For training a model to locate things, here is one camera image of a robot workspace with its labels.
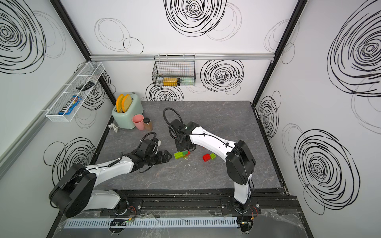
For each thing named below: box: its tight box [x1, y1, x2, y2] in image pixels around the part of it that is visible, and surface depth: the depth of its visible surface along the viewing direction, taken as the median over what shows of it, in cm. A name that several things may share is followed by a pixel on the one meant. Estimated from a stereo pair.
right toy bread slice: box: [121, 94, 132, 113], surface depth 95 cm
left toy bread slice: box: [116, 93, 125, 113], surface depth 93 cm
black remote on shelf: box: [75, 80, 96, 92], surface depth 82 cm
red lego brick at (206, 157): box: [202, 153, 211, 163], surface depth 91 cm
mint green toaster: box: [111, 93, 144, 130], surface depth 98 cm
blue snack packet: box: [58, 95, 83, 116], surface depth 72 cm
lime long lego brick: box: [173, 151, 186, 160], surface depth 88 cm
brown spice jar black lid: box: [143, 117, 153, 132], surface depth 101 cm
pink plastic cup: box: [131, 114, 146, 131], surface depth 102 cm
